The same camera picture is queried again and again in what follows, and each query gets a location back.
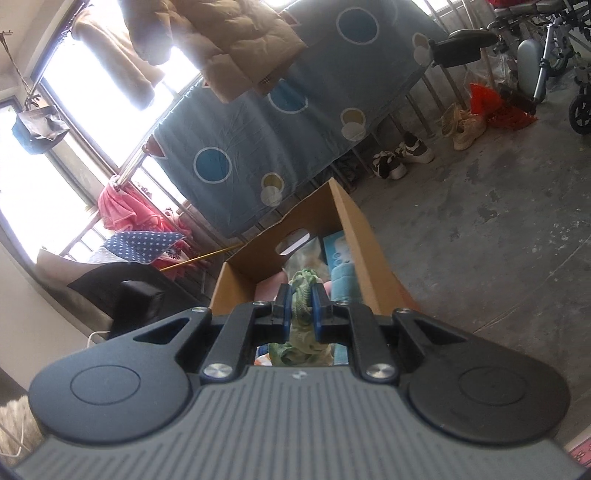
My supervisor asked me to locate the green knitted soft toy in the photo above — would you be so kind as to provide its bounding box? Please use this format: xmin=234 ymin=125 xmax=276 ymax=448
xmin=269 ymin=269 xmax=334 ymax=367

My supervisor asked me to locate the pink knitted soft pouch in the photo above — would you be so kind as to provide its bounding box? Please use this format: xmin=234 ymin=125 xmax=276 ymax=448
xmin=253 ymin=270 xmax=288 ymax=301

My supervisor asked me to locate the teal towel in box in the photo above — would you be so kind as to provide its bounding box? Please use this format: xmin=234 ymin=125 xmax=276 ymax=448
xmin=331 ymin=263 xmax=363 ymax=303

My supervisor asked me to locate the yellow rod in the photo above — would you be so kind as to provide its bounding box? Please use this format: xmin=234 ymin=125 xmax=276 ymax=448
xmin=159 ymin=243 xmax=244 ymax=273

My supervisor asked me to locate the light blue printed cloth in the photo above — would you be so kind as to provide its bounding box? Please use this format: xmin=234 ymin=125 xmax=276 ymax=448
xmin=322 ymin=231 xmax=352 ymax=271

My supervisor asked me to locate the blue white-dotted cloth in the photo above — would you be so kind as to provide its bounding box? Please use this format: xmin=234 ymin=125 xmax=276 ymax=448
xmin=103 ymin=231 xmax=184 ymax=265

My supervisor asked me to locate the brown cardboard box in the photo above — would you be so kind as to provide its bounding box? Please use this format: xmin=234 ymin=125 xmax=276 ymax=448
xmin=211 ymin=179 xmax=419 ymax=315

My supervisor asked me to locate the pink hanging garment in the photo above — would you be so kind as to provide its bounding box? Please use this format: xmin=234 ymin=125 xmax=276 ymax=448
xmin=97 ymin=184 xmax=198 ymax=279

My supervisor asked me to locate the black white sneaker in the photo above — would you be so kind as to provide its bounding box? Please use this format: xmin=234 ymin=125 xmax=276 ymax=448
xmin=372 ymin=150 xmax=408 ymax=180
xmin=398 ymin=131 xmax=435 ymax=164

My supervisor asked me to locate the blue circle-patterned bedsheet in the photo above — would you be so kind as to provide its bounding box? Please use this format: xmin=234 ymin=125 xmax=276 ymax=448
xmin=153 ymin=1 xmax=446 ymax=238

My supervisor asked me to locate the beige sneaker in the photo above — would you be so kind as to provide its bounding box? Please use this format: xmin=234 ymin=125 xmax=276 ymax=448
xmin=441 ymin=103 xmax=487 ymax=151

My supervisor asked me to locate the red plastic bag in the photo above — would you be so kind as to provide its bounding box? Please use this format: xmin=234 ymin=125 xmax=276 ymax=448
xmin=470 ymin=83 xmax=537 ymax=131

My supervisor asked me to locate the tan quilted jacket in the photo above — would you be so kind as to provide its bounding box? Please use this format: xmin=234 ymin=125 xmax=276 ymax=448
xmin=71 ymin=1 xmax=307 ymax=109

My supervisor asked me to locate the black office chair seat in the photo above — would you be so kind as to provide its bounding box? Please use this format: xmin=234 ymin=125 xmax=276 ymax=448
xmin=429 ymin=29 xmax=498 ymax=68

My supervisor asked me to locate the wheelchair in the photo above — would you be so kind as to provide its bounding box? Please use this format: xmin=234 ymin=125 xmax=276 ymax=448
xmin=488 ymin=1 xmax=590 ymax=136

